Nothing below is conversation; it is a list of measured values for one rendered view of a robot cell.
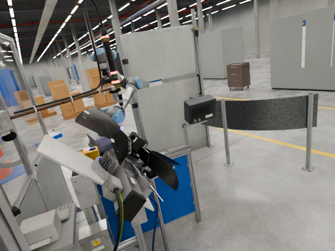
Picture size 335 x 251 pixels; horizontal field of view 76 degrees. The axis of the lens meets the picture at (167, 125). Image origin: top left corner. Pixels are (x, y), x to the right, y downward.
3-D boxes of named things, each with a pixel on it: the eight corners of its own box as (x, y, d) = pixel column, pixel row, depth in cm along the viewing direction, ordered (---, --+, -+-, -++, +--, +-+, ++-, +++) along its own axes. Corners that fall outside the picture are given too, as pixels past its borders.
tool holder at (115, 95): (117, 103, 122) (113, 86, 119) (109, 104, 126) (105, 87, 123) (128, 99, 129) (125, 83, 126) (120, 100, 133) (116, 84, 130)
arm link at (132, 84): (108, 126, 188) (133, 83, 218) (122, 126, 181) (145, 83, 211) (100, 117, 180) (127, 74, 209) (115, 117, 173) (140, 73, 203)
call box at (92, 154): (79, 169, 160) (75, 156, 157) (80, 163, 169) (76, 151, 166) (101, 162, 165) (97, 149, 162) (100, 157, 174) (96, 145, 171)
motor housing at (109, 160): (131, 193, 122) (145, 175, 122) (96, 175, 112) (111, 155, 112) (124, 175, 143) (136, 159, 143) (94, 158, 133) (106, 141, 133)
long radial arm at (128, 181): (107, 180, 118) (120, 162, 118) (119, 186, 121) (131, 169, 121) (115, 211, 91) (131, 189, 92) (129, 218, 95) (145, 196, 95)
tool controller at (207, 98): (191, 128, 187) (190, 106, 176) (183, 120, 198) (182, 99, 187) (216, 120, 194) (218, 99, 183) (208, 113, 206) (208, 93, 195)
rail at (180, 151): (89, 187, 170) (86, 178, 167) (89, 184, 173) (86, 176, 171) (191, 152, 196) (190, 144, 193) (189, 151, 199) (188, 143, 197)
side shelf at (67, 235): (21, 269, 101) (19, 264, 100) (36, 220, 134) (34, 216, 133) (74, 247, 108) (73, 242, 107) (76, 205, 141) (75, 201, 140)
